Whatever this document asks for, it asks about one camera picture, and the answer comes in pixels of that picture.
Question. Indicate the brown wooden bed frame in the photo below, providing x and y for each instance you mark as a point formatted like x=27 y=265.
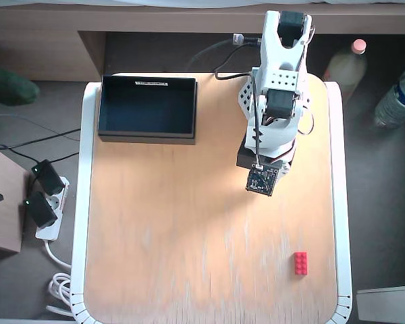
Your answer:
x=37 y=44

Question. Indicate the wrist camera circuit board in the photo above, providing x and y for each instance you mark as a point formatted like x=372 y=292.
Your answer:
x=261 y=182

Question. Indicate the brown cardboard box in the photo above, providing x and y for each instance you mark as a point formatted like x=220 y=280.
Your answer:
x=3 y=222

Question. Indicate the white power strip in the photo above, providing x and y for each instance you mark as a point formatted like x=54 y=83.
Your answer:
x=50 y=233

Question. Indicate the yellow juice bottle pink cap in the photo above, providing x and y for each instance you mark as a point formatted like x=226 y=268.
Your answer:
x=346 y=67

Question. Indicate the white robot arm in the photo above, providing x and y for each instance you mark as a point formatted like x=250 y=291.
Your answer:
x=276 y=64

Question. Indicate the black rectangular box bin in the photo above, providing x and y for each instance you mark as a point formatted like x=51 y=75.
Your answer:
x=145 y=108

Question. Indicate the dark green fabric object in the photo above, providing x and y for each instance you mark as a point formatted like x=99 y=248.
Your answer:
x=10 y=84

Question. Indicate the grey box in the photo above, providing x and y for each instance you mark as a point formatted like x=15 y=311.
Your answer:
x=388 y=305

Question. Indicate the red lego block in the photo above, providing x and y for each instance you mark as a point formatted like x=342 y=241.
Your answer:
x=300 y=264

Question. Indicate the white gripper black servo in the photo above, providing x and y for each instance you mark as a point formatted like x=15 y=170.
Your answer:
x=285 y=167

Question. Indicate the clear water bottle blue label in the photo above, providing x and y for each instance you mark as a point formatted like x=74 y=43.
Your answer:
x=396 y=101

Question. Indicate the black power adapter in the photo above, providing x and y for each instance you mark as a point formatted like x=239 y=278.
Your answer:
x=49 y=177
x=40 y=209

